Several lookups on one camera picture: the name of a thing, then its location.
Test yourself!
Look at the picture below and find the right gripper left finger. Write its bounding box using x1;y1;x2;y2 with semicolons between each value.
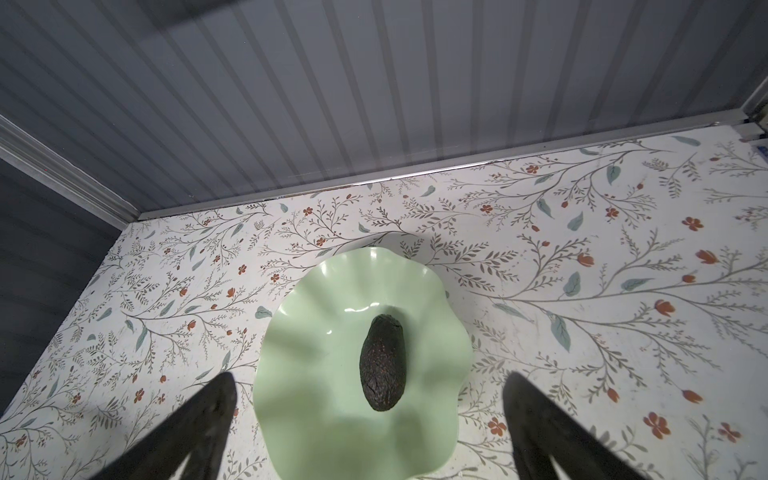
94;372;237;479

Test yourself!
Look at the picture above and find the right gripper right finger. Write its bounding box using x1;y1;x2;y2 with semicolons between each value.
502;372;642;479

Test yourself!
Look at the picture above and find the dark fake avocado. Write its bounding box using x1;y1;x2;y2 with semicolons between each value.
359;314;407;412

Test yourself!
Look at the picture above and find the green scalloped fruit bowl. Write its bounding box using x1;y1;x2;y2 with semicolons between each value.
253;247;472;479

